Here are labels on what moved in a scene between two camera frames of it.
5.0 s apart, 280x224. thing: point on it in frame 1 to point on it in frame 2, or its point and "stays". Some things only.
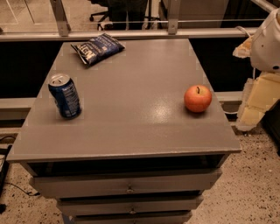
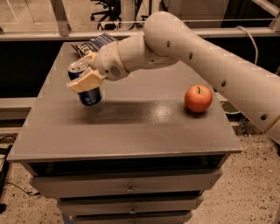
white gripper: (267, 48) to (108, 63)
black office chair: (114, 14) stays
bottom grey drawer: (133, 217) stays
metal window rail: (45, 35) stays
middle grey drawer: (66, 205) stays
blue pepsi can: (66, 94) to (91, 97)
